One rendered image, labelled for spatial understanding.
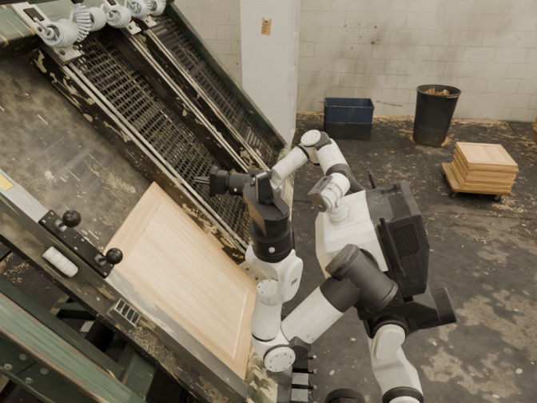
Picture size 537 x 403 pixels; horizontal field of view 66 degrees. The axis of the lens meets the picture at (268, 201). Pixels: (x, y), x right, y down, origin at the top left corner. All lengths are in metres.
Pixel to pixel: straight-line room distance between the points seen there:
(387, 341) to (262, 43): 3.97
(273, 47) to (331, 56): 1.56
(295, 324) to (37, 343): 0.56
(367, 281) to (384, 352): 0.48
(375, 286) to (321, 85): 5.48
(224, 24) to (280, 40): 1.71
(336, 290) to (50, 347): 0.62
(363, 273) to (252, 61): 4.14
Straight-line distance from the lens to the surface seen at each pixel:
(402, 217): 1.14
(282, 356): 1.07
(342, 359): 2.59
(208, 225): 1.50
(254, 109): 2.75
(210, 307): 1.36
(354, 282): 1.02
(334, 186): 1.17
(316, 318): 1.06
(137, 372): 1.16
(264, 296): 0.97
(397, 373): 1.61
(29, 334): 0.93
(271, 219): 0.76
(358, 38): 6.25
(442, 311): 1.43
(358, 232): 1.13
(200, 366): 1.22
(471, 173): 4.24
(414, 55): 6.36
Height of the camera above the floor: 1.98
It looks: 30 degrees down
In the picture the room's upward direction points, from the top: straight up
